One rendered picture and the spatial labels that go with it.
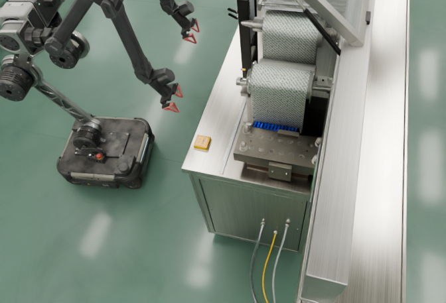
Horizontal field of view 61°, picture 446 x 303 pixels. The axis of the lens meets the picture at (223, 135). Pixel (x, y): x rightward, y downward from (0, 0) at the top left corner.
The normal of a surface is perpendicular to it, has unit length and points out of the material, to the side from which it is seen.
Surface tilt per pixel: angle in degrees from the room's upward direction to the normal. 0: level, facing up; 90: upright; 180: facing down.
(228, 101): 0
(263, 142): 0
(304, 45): 92
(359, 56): 0
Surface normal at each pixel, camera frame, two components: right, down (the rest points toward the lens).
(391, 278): -0.10, -0.59
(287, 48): -0.27, 0.81
